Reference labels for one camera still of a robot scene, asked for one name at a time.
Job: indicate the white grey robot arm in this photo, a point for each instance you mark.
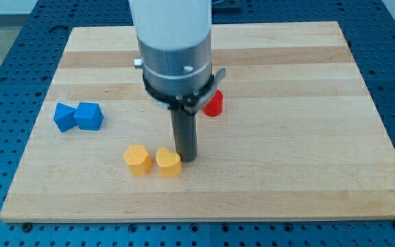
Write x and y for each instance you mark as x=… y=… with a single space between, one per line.
x=175 y=43

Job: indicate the yellow hexagon block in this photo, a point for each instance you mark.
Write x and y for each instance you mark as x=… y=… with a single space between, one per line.
x=138 y=159

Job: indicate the dark grey cylindrical pointer tool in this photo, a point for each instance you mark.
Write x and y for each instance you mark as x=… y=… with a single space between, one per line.
x=185 y=135

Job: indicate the red cylinder block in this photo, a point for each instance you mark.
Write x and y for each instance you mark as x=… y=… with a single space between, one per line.
x=215 y=106

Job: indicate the yellow heart block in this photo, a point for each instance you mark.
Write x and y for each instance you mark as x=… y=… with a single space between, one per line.
x=169 y=163

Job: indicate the wooden board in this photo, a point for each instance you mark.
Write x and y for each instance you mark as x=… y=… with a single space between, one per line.
x=299 y=139

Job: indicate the blue cube block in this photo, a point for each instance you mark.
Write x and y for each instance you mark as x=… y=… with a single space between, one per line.
x=88 y=116

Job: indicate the blue triangular block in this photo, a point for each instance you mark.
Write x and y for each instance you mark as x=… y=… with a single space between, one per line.
x=64 y=117

